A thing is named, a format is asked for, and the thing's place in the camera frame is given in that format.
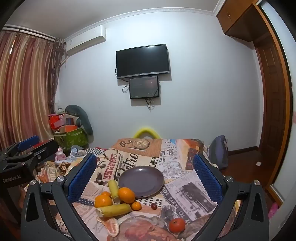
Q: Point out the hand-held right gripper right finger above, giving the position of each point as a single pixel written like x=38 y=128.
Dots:
x=208 y=178

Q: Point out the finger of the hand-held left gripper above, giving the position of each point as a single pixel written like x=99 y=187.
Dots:
x=29 y=141
x=45 y=149

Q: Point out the flat red box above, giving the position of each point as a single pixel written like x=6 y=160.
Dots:
x=41 y=144

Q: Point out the blue backpack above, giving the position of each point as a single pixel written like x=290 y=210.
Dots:
x=218 y=151

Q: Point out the small tangerine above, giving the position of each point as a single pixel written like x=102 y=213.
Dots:
x=136 y=205

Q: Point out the orange box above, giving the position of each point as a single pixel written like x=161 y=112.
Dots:
x=69 y=128

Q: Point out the yellow-green sugarcane piece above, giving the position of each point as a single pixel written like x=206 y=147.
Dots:
x=114 y=209
x=113 y=188

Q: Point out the white air conditioner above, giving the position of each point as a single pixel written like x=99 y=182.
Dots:
x=84 y=39

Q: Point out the purple plate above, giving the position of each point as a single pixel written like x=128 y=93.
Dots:
x=141 y=182

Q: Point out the light blue cloth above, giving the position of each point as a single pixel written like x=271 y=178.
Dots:
x=77 y=150

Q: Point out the large orange with sticker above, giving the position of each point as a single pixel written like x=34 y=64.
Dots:
x=126 y=194

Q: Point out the dark red date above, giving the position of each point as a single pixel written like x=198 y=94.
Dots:
x=154 y=205

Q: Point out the small black monitor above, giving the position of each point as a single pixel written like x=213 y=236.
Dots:
x=144 y=87

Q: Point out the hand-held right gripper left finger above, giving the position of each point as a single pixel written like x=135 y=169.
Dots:
x=83 y=176

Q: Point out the green patterned box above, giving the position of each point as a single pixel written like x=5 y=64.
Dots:
x=74 y=140

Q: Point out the striped brown curtain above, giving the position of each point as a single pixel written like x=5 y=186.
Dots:
x=25 y=88

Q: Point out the pink cloth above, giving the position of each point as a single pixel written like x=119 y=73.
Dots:
x=273 y=210

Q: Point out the white floor item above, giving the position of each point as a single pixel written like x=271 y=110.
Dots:
x=258 y=163

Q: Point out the patterned blanket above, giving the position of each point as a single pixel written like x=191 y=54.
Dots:
x=52 y=171

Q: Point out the wooden overhead cabinet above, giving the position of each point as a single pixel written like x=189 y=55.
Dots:
x=238 y=18

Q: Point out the pink toy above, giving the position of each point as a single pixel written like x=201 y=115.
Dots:
x=60 y=154

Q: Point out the yellow chair back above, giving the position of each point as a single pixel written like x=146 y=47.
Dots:
x=146 y=131

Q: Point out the wooden door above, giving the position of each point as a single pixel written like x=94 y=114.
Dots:
x=270 y=97

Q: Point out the printed tablecloth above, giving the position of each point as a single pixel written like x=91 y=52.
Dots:
x=185 y=192

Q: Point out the black wall television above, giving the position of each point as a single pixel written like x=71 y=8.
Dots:
x=142 y=60

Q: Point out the white curtain rail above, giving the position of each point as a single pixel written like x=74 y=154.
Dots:
x=27 y=33

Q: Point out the red tomato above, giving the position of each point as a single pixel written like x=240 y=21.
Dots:
x=177 y=224

